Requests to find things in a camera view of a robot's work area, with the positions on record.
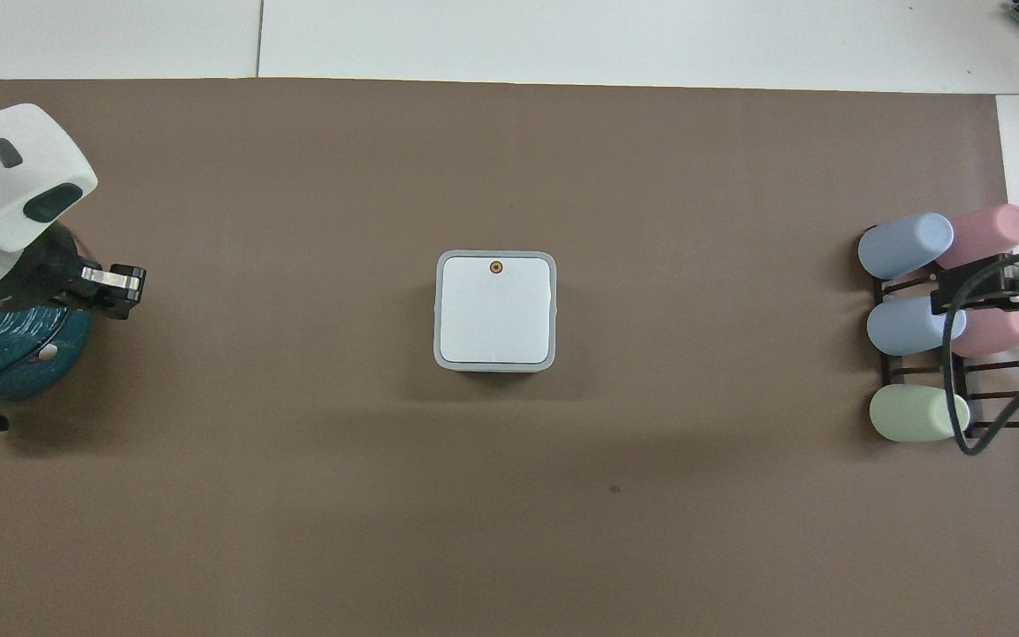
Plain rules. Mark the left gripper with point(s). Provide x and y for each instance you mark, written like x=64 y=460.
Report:
x=45 y=274

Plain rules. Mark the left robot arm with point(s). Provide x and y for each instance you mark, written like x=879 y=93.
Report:
x=27 y=159

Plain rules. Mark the white square trash can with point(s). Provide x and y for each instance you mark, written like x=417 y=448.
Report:
x=496 y=314

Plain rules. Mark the pink cup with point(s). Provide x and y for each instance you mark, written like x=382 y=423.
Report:
x=987 y=232
x=1000 y=336

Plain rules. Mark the light blue cup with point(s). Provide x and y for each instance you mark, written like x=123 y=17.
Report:
x=903 y=248
x=907 y=326

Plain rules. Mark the light green cup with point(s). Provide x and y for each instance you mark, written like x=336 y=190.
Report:
x=912 y=413

